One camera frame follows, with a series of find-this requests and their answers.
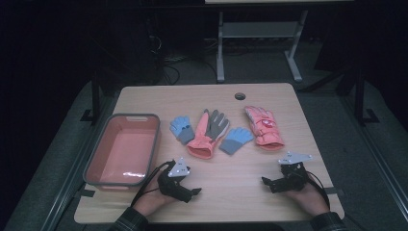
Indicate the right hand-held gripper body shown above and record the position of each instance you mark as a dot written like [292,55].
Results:
[295,176]

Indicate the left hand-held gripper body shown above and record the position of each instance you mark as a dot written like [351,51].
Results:
[166,184]

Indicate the pink glove with grey palm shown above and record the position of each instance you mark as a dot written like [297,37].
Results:
[205,138]

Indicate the blue grey knit glove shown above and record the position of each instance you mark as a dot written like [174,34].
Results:
[235,139]
[182,128]

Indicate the pink bin with grey rim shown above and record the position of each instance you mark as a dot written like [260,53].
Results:
[125,150]

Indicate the pink glove with red patch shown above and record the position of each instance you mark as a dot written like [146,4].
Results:
[264,128]

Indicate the person's left hand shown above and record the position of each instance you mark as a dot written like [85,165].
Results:
[150,200]

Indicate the person's right hand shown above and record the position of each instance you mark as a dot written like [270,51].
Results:
[309,200]

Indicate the black tape strip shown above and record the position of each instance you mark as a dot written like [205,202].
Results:
[87,193]
[335,191]

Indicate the grey metal stand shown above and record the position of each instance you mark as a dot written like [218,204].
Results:
[260,29]

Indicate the aluminium floor rail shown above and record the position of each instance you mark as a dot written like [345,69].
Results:
[378,157]
[73,166]

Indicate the black stand post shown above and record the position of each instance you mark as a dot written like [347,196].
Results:
[360,96]
[95,96]

